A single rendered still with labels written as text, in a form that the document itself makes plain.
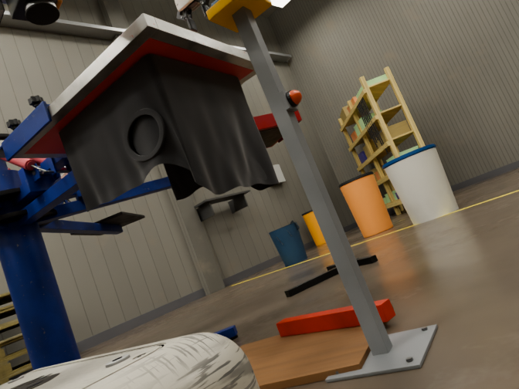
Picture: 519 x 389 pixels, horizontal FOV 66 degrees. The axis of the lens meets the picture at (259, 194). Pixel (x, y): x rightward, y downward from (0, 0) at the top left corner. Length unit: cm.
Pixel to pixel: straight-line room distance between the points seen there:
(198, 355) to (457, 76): 860
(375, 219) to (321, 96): 558
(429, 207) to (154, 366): 388
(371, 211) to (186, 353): 467
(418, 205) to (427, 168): 36
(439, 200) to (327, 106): 623
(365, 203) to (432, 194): 108
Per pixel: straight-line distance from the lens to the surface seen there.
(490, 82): 869
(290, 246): 536
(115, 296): 570
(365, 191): 499
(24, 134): 155
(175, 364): 37
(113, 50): 122
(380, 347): 103
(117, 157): 131
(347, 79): 976
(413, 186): 414
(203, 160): 116
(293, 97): 102
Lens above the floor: 33
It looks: 7 degrees up
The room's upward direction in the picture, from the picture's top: 22 degrees counter-clockwise
